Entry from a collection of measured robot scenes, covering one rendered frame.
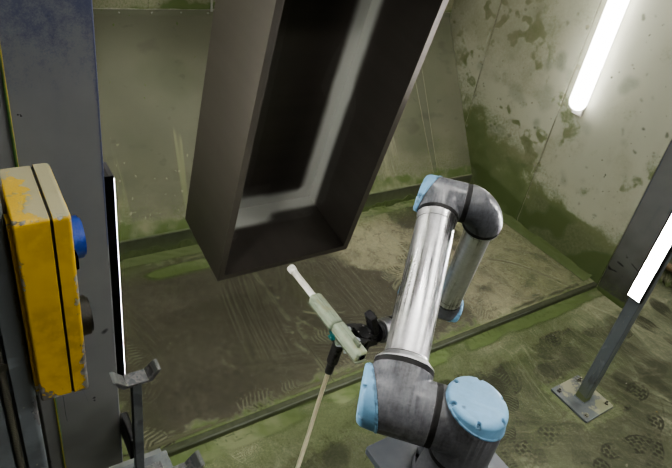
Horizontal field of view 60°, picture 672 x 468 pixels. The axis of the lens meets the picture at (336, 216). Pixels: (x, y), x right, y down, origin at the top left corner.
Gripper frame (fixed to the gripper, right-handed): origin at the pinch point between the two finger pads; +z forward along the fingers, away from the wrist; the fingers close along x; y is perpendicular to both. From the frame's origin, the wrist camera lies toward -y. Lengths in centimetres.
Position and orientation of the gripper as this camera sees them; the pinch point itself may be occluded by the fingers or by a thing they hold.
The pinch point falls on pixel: (337, 339)
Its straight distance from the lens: 201.9
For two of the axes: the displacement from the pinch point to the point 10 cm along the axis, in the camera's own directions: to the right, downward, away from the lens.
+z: -7.9, 0.9, -6.0
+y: -2.9, 8.2, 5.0
